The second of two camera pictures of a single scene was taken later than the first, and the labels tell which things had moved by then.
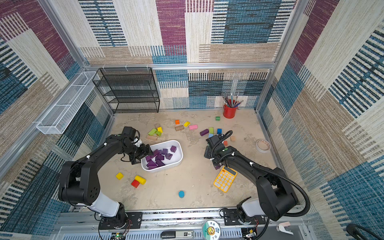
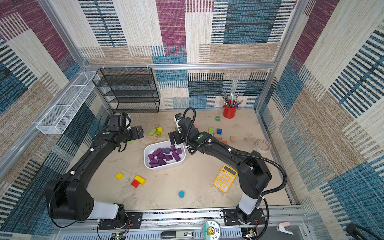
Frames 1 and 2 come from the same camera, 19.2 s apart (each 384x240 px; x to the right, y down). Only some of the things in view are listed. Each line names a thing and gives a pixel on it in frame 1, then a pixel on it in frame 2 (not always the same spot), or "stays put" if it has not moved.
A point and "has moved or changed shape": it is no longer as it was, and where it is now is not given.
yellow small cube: x=119 y=176 stays put
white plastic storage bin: x=174 y=147 has moved or changed shape
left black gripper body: x=140 y=152 to x=133 y=134
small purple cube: x=168 y=156 stays put
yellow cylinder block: x=141 y=180 stays put
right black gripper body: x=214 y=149 to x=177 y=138
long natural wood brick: x=151 y=138 stays put
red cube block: x=135 y=183 stays put
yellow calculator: x=225 y=178 stays put
